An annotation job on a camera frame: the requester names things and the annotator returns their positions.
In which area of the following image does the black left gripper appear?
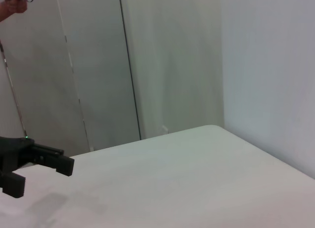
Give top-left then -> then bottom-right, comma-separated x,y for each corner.
0,136 -> 75,198

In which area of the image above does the bare person hand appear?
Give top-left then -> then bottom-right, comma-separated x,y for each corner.
0,0 -> 28,22

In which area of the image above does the thin grey metal pole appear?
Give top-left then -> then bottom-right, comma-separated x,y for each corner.
0,39 -> 28,138

